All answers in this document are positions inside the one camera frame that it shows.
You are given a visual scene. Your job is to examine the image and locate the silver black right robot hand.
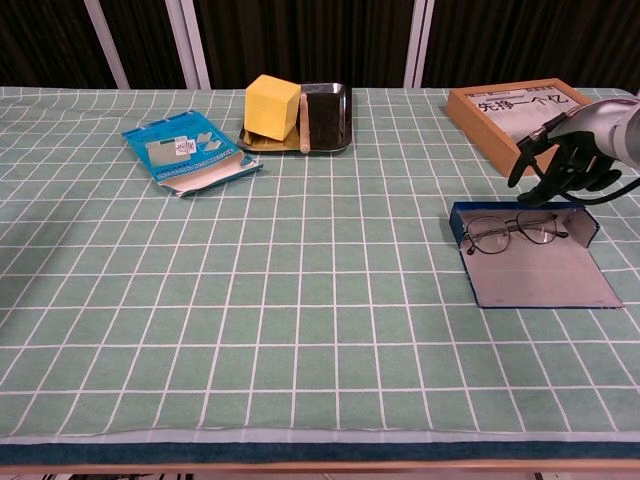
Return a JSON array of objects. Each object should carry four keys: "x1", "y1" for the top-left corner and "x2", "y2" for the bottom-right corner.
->
[{"x1": 507, "y1": 98, "x2": 637, "y2": 207}]

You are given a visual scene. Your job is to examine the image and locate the thin black metal eyeglasses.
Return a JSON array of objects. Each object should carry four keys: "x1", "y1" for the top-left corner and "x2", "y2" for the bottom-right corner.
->
[{"x1": 460, "y1": 210, "x2": 570, "y2": 256}]

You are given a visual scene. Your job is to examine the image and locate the dark blue glasses case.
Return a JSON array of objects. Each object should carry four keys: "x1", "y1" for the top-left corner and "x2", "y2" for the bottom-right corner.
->
[{"x1": 448, "y1": 200, "x2": 625, "y2": 309}]

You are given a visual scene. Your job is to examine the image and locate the dark metal tray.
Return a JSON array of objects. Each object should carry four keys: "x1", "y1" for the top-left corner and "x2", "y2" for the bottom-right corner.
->
[{"x1": 237, "y1": 82, "x2": 354, "y2": 155}]

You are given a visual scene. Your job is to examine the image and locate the wooden stick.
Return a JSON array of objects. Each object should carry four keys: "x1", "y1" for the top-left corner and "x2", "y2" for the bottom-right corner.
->
[{"x1": 298, "y1": 92, "x2": 313, "y2": 153}]

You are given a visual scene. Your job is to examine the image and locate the yellow sponge block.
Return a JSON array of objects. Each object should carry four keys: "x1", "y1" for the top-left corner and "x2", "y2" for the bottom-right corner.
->
[{"x1": 243, "y1": 74, "x2": 303, "y2": 143}]

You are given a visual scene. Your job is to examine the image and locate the green checked tablecloth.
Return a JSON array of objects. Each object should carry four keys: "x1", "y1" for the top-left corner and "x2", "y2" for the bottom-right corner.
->
[{"x1": 0, "y1": 85, "x2": 640, "y2": 447}]

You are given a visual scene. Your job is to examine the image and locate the blue paper packet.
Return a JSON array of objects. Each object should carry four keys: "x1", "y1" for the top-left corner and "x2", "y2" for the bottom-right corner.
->
[{"x1": 121, "y1": 109, "x2": 265, "y2": 198}]

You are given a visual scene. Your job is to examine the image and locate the wooden frame coin box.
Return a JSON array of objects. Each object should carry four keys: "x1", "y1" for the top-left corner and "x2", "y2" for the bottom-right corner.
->
[{"x1": 445, "y1": 77, "x2": 596, "y2": 179}]

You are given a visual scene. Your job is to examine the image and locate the white partition post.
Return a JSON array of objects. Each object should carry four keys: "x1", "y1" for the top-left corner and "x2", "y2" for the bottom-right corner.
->
[
  {"x1": 164, "y1": 0, "x2": 212, "y2": 90},
  {"x1": 83, "y1": 0, "x2": 131, "y2": 90},
  {"x1": 403, "y1": 0, "x2": 436, "y2": 89}
]

